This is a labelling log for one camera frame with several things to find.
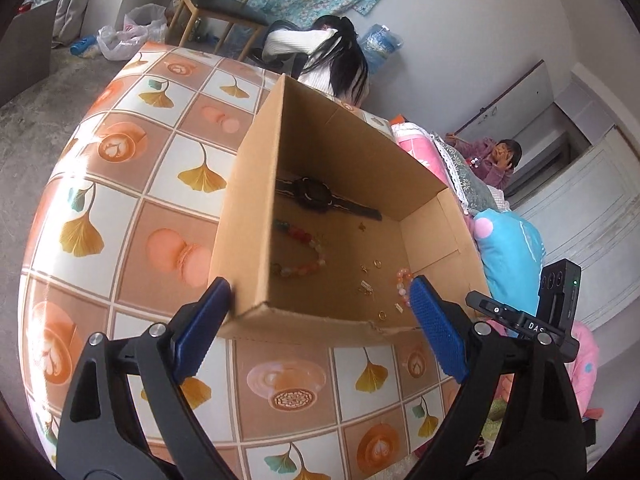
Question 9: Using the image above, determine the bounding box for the pink bead bracelet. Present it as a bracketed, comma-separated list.
[395, 268, 416, 309]

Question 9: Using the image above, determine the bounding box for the multicolour bead necklace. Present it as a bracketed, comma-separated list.
[271, 218, 329, 279]

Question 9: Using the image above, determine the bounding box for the brown cardboard box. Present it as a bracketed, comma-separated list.
[210, 76, 487, 347]

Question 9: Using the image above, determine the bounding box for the black smart watch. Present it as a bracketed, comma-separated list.
[276, 177, 383, 221]

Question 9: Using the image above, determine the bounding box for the pink floral blanket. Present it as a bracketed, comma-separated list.
[391, 121, 601, 421]

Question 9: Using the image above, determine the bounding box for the light blue pillow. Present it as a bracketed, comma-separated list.
[473, 209, 546, 314]

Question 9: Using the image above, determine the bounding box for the seated woman in purple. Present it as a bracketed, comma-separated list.
[445, 133, 523, 191]

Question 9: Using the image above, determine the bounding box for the patterned tablecloth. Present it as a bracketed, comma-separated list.
[18, 44, 457, 479]

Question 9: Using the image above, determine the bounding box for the white door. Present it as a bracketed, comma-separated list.
[456, 60, 553, 142]

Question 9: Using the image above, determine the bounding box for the blue water jug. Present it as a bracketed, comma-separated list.
[358, 24, 404, 75]

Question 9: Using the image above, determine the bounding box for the black haired person in white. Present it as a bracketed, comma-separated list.
[250, 15, 369, 107]

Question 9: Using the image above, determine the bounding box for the grey board panel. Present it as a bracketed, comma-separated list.
[0, 0, 58, 106]

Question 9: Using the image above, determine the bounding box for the white plastic bag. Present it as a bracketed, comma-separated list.
[96, 3, 168, 61]

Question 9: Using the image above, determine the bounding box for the black camera box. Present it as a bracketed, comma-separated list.
[536, 259, 582, 332]

